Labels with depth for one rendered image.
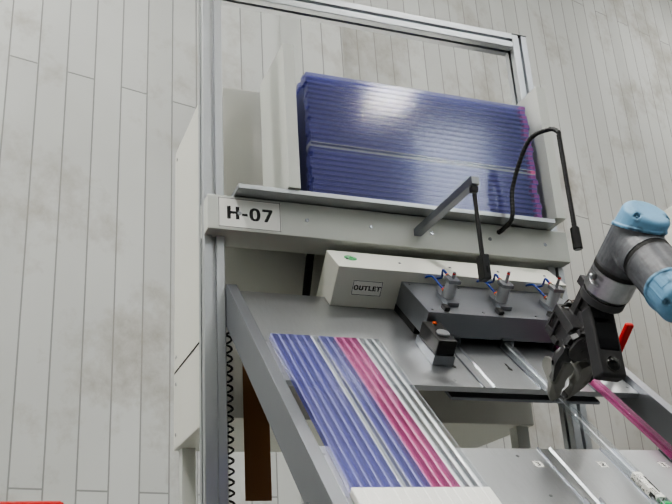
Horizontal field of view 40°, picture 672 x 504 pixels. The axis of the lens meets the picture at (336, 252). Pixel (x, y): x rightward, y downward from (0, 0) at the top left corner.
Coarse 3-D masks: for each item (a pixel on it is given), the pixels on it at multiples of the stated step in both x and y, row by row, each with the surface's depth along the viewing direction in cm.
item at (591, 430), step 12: (504, 348) 170; (516, 360) 166; (528, 372) 162; (540, 384) 158; (564, 408) 151; (576, 420) 148; (588, 432) 145; (600, 432) 144; (600, 444) 142; (612, 444) 141; (612, 456) 139; (624, 456) 138; (624, 468) 136; (636, 468) 136
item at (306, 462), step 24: (240, 312) 158; (240, 336) 157; (264, 360) 143; (264, 384) 142; (264, 408) 140; (288, 408) 131; (288, 432) 129; (288, 456) 128; (312, 456) 120; (312, 480) 119
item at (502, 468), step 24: (480, 456) 132; (504, 456) 133; (528, 456) 135; (552, 456) 136; (576, 456) 138; (600, 456) 139; (648, 456) 142; (336, 480) 118; (504, 480) 127; (528, 480) 128; (552, 480) 130; (576, 480) 131; (600, 480) 132; (624, 480) 134
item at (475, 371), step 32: (256, 320) 159; (288, 320) 162; (320, 320) 165; (352, 320) 168; (384, 320) 171; (416, 352) 161; (480, 352) 166; (544, 352) 173; (288, 384) 142; (416, 384) 149; (448, 384) 151; (480, 384) 154; (512, 384) 157; (608, 384) 165
